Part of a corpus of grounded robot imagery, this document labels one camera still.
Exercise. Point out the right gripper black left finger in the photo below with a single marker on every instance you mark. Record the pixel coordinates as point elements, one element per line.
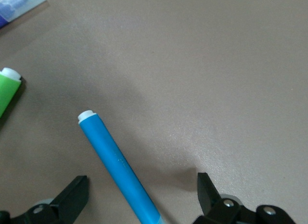
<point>60,207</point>

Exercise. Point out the purple marker pen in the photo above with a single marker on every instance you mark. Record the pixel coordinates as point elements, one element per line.
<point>9,7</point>

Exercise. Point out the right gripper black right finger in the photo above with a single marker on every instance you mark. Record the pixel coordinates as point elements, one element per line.
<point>211,204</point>

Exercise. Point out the blue marker pen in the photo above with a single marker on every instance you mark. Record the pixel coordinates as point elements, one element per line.
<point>120,166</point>

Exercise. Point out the green marker pen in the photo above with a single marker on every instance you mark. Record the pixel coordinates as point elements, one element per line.
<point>7,94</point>

